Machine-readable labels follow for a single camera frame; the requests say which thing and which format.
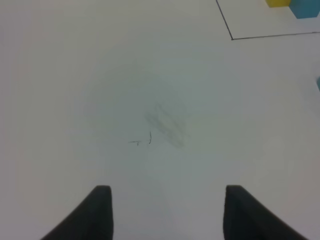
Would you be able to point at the blue template block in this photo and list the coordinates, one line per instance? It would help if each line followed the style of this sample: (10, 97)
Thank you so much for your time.
(303, 9)

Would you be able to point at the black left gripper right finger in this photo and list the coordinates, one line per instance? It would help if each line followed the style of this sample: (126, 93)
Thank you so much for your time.
(245, 218)

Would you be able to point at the green block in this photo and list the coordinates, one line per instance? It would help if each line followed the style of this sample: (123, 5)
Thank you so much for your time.
(318, 83)

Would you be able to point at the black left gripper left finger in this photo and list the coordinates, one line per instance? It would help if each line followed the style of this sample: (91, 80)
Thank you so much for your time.
(92, 219)

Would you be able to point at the yellow template block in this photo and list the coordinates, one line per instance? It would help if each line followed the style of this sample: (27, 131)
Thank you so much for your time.
(278, 3)

